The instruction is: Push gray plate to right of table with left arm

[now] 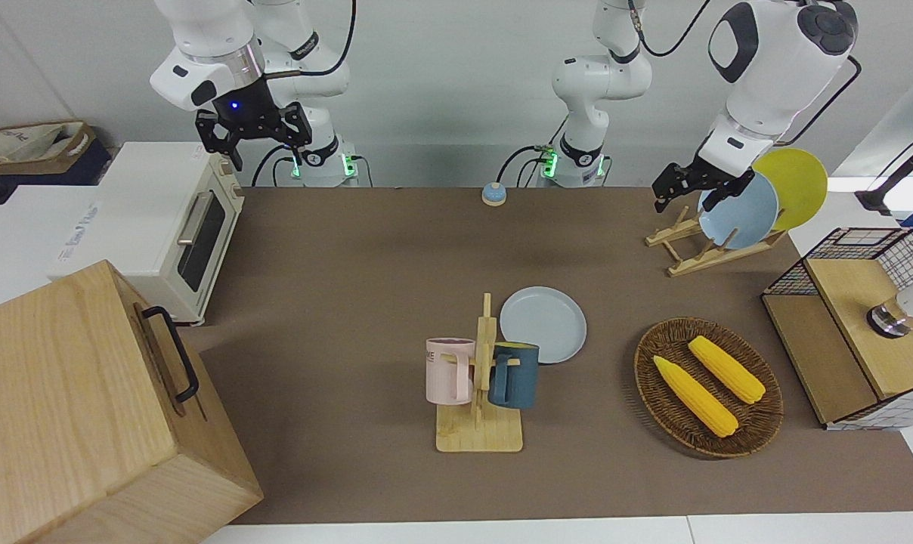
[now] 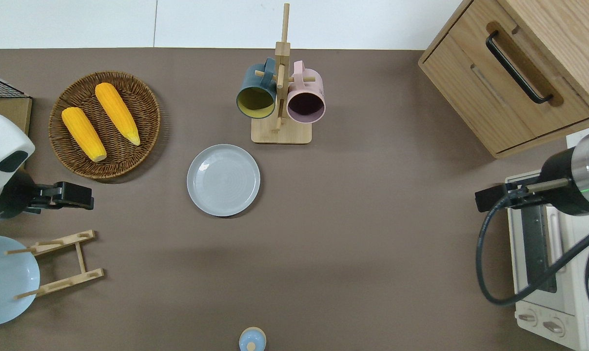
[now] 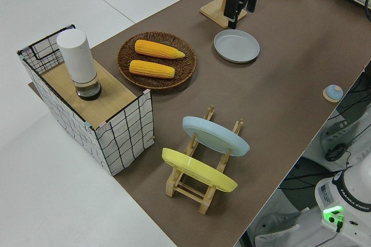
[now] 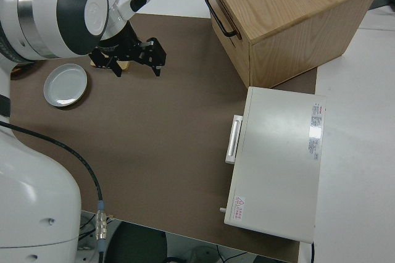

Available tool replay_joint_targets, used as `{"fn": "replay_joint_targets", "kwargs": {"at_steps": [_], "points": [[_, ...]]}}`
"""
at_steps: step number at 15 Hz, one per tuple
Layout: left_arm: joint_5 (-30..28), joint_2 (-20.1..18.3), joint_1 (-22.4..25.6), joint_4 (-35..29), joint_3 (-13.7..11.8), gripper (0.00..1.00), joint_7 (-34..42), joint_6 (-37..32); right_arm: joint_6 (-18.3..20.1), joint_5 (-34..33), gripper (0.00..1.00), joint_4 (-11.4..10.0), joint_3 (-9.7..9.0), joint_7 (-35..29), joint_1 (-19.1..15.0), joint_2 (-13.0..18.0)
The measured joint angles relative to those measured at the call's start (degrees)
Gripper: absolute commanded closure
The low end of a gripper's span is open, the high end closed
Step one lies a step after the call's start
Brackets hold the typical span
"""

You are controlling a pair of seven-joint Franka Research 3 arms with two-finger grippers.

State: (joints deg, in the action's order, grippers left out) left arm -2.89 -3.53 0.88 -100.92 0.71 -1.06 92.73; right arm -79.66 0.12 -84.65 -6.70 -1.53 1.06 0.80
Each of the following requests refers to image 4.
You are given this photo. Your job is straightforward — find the wooden mug rack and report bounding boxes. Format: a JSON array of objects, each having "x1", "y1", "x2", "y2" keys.
[{"x1": 89, "y1": 59, "x2": 131, "y2": 72}]

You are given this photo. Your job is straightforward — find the brown table mat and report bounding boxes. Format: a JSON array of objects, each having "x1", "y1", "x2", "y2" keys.
[{"x1": 9, "y1": 12, "x2": 318, "y2": 263}]

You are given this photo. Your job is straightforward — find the gray round plate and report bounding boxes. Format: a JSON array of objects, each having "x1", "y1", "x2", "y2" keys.
[{"x1": 43, "y1": 63, "x2": 88, "y2": 109}]

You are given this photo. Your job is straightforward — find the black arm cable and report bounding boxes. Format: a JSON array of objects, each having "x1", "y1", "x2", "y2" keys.
[{"x1": 0, "y1": 120, "x2": 109, "y2": 263}]

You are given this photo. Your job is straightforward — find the light wooden drawer box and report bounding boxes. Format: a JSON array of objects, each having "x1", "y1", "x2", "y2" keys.
[{"x1": 200, "y1": 0, "x2": 382, "y2": 90}]

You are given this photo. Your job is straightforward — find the silver toaster oven handle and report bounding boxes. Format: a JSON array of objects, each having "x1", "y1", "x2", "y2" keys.
[{"x1": 225, "y1": 115, "x2": 244, "y2": 165}]

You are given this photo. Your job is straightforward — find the black round stool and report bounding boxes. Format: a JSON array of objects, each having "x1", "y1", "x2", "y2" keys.
[{"x1": 104, "y1": 221, "x2": 169, "y2": 263}]

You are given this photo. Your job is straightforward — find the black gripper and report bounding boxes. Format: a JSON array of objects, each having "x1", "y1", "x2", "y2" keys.
[{"x1": 88, "y1": 22, "x2": 168, "y2": 78}]

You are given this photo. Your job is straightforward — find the black metal drawer handle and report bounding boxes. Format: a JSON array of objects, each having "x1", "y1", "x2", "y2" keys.
[{"x1": 203, "y1": 0, "x2": 239, "y2": 38}]

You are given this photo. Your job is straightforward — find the white toaster oven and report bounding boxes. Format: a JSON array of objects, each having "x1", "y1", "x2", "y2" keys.
[{"x1": 219, "y1": 86, "x2": 327, "y2": 244}]

